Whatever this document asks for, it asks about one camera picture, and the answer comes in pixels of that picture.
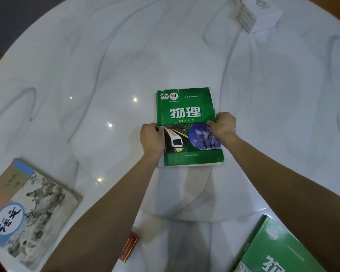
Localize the green textbook with white lettering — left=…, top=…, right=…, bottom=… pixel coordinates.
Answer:
left=230, top=214, right=327, bottom=272

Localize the white tissue box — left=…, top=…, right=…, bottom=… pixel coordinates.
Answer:
left=236, top=0, right=283, bottom=34

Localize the person's right hand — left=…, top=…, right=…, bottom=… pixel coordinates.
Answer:
left=206, top=112, right=237, bottom=141

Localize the green textbook with train picture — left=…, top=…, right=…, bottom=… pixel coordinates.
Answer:
left=156, top=87, right=225, bottom=168

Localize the small red box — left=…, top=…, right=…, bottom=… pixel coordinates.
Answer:
left=119, top=233, right=139, bottom=263

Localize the person's left forearm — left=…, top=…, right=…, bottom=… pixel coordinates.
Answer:
left=40, top=154, right=158, bottom=272

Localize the beige textbook with ink painting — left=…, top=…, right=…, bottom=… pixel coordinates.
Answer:
left=0, top=158, right=83, bottom=271

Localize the person's left hand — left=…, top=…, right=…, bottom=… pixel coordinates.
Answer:
left=139, top=123, right=165, bottom=160

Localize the person's right forearm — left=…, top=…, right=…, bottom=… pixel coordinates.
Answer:
left=223, top=134, right=340, bottom=272

